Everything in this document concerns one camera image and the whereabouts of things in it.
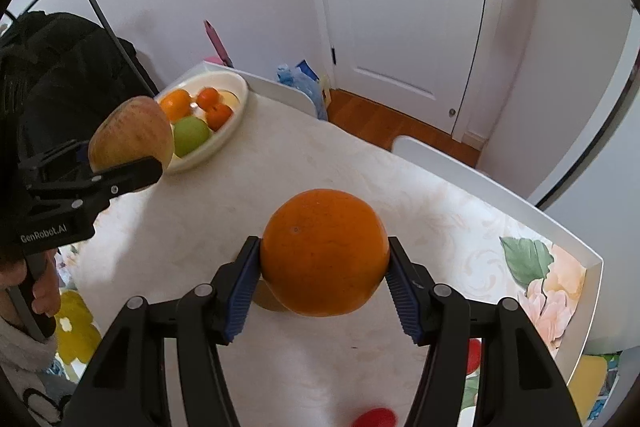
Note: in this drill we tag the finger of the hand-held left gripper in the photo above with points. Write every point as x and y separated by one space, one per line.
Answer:
132 174
55 157

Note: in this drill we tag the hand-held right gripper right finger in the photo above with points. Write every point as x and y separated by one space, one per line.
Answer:
405 297

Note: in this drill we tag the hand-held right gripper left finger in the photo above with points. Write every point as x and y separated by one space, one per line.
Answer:
242 292

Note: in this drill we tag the yellowish red apple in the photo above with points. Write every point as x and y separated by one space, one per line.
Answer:
132 127

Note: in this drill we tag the green apple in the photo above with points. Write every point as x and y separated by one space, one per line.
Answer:
192 134

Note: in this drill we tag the medium orange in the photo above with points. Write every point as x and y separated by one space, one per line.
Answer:
176 104

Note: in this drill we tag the large orange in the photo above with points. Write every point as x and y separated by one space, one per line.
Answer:
325 252

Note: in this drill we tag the small tangerine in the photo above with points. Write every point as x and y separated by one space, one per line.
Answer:
220 116
207 98

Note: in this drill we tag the yellow duck print bowl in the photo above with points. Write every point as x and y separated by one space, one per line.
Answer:
235 96

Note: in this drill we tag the person's left forearm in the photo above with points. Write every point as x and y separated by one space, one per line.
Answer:
25 367

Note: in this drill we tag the person's left hand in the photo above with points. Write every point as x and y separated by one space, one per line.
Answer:
47 292

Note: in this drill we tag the yellow flower mat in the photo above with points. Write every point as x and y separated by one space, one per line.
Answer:
75 332

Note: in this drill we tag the white tray table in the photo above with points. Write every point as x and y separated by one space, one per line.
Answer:
450 167

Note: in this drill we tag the floral tablecloth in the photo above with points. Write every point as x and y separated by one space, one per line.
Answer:
300 157

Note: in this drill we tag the pink plastic tool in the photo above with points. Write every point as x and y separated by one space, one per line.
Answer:
217 42

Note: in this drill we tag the black metal coat rack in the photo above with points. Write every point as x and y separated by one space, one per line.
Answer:
95 4

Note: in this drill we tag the blue plastic bag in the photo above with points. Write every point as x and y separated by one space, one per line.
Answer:
302 82

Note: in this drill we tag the yellow cushion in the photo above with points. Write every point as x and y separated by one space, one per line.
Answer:
592 384

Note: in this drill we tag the white wardrobe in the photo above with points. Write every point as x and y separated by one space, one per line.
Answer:
610 207

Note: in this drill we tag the white panelled door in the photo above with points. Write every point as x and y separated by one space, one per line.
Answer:
400 32

